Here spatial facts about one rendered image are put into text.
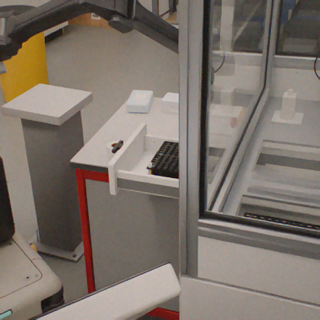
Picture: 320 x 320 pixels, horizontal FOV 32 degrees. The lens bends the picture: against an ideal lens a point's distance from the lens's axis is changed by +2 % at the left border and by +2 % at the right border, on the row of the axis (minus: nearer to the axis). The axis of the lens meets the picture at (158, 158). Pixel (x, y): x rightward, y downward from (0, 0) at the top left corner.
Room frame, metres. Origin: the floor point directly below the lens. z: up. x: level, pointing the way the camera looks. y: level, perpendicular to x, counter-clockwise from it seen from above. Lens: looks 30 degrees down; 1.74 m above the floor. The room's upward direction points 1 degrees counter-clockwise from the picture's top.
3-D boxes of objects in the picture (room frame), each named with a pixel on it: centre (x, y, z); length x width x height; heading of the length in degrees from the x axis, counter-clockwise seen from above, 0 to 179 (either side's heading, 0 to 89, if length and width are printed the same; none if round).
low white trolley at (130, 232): (1.90, -0.06, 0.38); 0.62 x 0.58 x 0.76; 161
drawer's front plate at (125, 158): (1.52, 0.09, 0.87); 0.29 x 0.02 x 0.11; 161
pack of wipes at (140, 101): (2.16, 0.07, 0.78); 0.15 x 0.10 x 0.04; 171
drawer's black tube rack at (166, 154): (1.46, -0.10, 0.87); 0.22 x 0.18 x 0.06; 71
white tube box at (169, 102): (2.12, -0.09, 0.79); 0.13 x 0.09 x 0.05; 70
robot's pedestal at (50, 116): (2.25, 0.48, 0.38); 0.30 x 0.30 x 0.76; 66
